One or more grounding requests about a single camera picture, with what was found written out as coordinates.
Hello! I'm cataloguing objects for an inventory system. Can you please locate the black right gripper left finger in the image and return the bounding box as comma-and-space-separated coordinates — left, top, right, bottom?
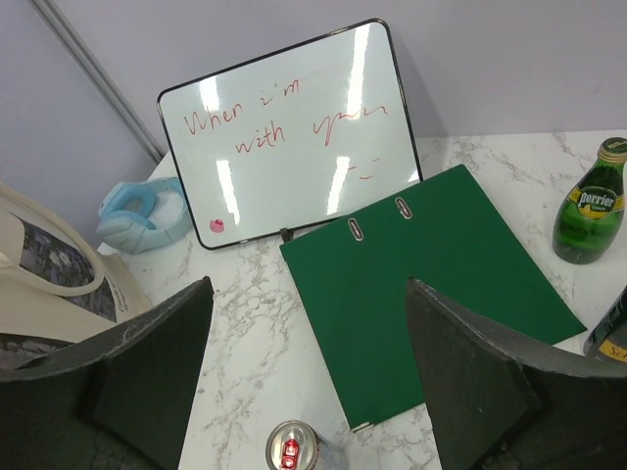
1, 277, 214, 469

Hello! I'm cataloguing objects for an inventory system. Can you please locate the green Perrier bottle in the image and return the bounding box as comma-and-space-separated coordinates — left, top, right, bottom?
553, 137, 626, 264

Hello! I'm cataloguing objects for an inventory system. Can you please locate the left aluminium frame post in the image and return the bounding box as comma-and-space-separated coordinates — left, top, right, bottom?
30, 0, 167, 164

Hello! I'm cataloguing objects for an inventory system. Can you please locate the black yellow label can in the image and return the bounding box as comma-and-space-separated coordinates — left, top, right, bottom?
583, 287, 627, 363

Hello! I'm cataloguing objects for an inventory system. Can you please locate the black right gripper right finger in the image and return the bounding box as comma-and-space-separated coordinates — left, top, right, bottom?
406, 278, 626, 469

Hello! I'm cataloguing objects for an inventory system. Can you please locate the small white whiteboard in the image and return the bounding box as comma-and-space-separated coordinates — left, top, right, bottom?
157, 19, 422, 250

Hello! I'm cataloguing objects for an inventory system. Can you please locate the green ring binder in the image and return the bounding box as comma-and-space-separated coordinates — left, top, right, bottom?
278, 164, 588, 432

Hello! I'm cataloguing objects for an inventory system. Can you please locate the beige canvas tote bag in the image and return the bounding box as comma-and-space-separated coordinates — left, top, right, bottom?
1, 186, 151, 370

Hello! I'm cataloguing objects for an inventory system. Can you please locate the silver blue energy drink can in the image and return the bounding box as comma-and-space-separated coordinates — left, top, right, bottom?
265, 420, 349, 470

